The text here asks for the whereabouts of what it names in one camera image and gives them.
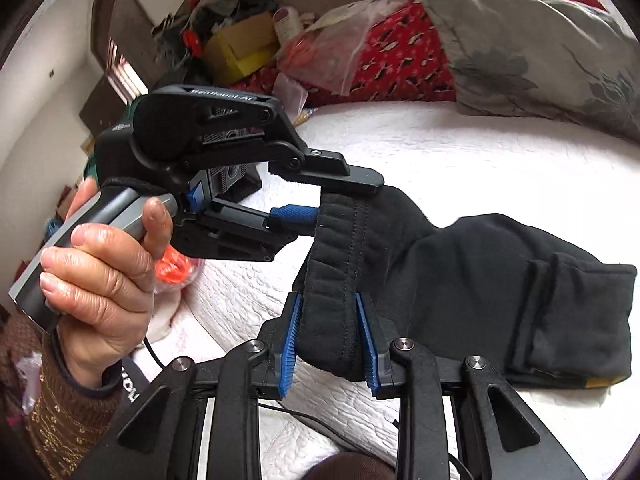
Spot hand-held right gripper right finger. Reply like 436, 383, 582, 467
354, 292, 588, 480

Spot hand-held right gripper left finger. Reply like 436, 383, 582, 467
72, 292, 305, 480

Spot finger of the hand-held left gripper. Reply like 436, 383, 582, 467
212, 199, 322, 241
269, 150, 386, 197

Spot black pants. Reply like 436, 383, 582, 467
292, 185, 639, 392

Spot person's left forearm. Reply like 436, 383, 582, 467
22, 332, 126, 480

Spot person's left hand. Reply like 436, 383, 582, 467
39, 177, 176, 389

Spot yellow cardboard box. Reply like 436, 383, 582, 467
202, 12, 281, 86

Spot white quilted bed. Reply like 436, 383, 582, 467
125, 102, 640, 480

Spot person's leg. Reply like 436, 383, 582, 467
300, 452, 397, 480

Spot translucent plastic bag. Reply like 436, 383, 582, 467
277, 0, 408, 96

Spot pile of mixed clutter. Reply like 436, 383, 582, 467
152, 0, 281, 61

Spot red patterned cushion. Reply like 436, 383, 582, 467
235, 0, 608, 108

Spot orange item in clear bag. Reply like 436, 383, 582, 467
150, 245, 201, 297

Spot white plastic bottle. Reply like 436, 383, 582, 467
272, 6, 303, 46

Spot brown wooden door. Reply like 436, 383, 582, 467
80, 0, 201, 126

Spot grey floral pillow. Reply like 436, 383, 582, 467
412, 0, 640, 143

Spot white plastic bag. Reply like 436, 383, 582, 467
12, 352, 43, 416

